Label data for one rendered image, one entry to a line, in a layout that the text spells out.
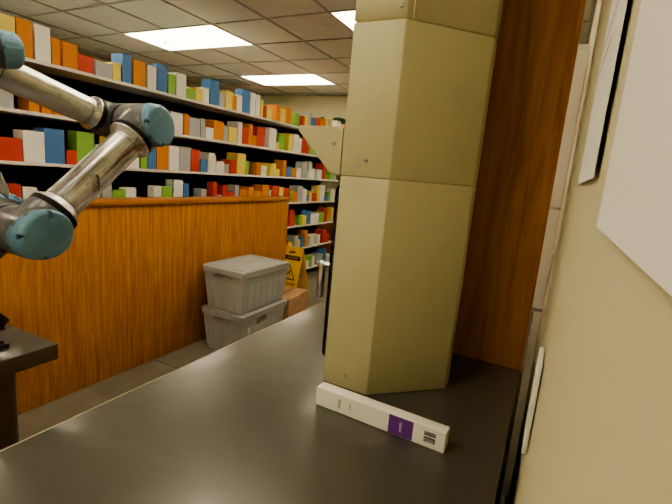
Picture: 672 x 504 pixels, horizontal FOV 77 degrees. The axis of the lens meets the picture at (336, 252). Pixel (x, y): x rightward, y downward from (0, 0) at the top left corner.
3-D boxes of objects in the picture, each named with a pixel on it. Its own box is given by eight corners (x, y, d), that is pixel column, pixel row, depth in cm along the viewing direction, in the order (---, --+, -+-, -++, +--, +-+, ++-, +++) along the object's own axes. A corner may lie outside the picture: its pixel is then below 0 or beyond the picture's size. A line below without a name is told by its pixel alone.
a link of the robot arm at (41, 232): (12, 263, 103) (151, 129, 132) (50, 274, 96) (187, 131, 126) (-31, 229, 94) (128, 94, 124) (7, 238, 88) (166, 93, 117)
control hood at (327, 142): (392, 179, 118) (396, 142, 117) (340, 175, 90) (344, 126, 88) (355, 176, 124) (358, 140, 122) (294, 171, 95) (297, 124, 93)
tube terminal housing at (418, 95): (460, 361, 116) (504, 61, 102) (428, 416, 87) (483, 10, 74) (375, 338, 127) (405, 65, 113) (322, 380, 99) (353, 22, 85)
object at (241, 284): (289, 299, 361) (291, 261, 355) (242, 318, 308) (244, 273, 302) (249, 289, 379) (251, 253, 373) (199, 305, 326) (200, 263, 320)
